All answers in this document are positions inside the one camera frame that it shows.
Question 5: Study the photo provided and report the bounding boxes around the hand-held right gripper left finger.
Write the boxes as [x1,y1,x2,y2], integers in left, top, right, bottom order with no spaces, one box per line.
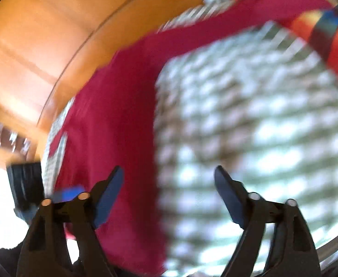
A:
[16,166,126,277]

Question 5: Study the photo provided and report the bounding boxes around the colourful striped blanket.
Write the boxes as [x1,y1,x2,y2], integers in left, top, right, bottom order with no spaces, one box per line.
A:
[224,0,338,107]

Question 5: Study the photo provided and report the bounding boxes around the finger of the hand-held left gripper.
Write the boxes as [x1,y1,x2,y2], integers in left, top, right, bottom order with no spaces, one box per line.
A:
[52,185,85,205]

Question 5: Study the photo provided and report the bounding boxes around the red fleece garment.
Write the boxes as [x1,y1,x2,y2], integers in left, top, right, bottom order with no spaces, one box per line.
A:
[49,0,338,277]

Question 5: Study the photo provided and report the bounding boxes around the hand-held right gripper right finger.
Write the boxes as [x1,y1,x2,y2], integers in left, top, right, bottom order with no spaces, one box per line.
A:
[214,166,322,277]

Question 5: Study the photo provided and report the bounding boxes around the green white checked bed sheet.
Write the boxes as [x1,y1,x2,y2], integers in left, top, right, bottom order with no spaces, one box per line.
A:
[40,0,338,277]

